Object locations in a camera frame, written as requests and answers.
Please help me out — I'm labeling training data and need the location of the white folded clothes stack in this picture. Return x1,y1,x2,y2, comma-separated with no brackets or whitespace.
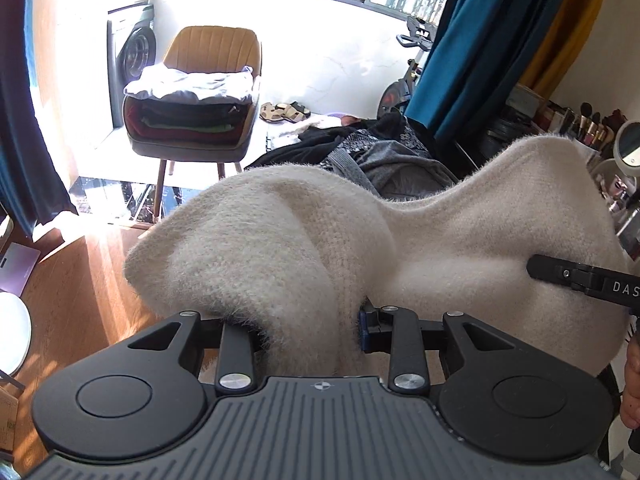
124,63,255,105

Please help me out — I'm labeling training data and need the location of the tan leather chair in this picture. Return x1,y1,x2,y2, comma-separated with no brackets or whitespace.
122,26,262,221

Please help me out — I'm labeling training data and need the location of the white fuzzy knit sweater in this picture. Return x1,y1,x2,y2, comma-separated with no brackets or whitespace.
124,136,632,376

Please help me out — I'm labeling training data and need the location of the black washing machine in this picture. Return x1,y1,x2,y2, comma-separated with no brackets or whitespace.
106,0,157,129

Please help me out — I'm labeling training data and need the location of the tan sandal far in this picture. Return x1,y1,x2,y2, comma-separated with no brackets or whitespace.
280,101,311,124

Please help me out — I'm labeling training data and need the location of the grey knit sweater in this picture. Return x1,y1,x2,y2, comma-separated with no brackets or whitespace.
320,139,458,202

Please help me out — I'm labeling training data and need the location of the black exercise bike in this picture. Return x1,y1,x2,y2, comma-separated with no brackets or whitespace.
376,16,437,118

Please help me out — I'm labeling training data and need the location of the teal curtain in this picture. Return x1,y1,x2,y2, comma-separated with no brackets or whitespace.
406,0,562,143

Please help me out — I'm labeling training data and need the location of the tan sandal near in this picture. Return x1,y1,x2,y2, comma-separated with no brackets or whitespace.
259,102,286,124

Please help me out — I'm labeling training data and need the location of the tan sandal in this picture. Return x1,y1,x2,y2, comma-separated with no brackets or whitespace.
280,101,311,124
259,102,286,124

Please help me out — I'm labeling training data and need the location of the black garment pile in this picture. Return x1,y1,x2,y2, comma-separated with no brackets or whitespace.
245,110,431,170

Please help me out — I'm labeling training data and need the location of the person hand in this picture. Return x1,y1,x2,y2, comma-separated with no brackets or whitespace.
620,333,640,430

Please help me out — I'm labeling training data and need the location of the makeup brush holder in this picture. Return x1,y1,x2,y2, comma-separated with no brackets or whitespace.
534,101,627,159

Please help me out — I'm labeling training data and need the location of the round white mirror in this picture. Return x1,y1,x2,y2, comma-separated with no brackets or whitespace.
613,120,640,170

